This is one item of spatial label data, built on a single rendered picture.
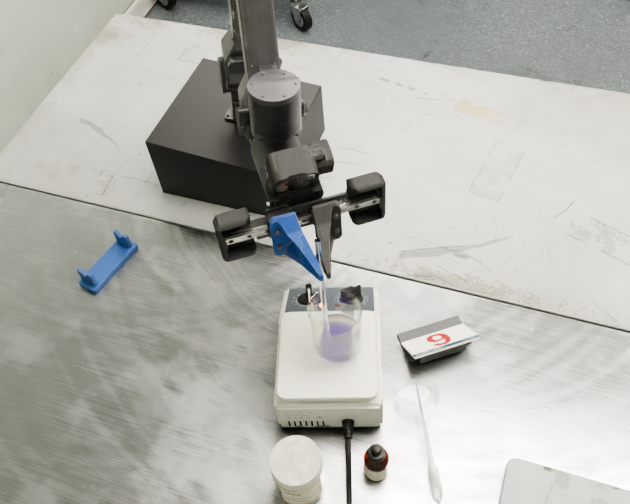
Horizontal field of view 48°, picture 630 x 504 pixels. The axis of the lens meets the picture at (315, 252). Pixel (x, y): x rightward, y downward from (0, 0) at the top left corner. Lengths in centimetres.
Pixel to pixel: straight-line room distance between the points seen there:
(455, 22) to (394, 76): 171
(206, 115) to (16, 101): 158
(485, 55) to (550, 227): 181
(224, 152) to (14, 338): 40
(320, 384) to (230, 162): 38
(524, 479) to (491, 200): 44
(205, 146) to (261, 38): 29
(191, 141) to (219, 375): 36
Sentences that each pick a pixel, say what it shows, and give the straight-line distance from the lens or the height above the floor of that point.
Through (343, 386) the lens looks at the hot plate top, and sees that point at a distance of 85.
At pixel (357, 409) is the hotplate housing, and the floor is 96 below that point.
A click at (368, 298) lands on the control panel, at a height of 95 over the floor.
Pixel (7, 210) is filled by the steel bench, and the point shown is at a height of 90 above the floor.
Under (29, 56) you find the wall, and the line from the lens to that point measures 269.
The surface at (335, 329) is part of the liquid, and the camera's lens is 86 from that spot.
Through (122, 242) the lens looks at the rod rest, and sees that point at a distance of 112.
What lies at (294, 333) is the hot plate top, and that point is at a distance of 89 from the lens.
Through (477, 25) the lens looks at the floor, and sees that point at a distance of 302.
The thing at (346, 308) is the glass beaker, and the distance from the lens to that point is 85.
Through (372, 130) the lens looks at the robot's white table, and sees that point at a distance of 123.
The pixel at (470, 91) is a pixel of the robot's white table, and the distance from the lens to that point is 131.
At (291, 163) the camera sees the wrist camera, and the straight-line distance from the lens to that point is 71.
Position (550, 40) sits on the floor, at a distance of 298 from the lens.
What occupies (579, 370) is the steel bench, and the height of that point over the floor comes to 90.
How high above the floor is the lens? 175
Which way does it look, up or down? 53 degrees down
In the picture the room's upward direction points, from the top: 7 degrees counter-clockwise
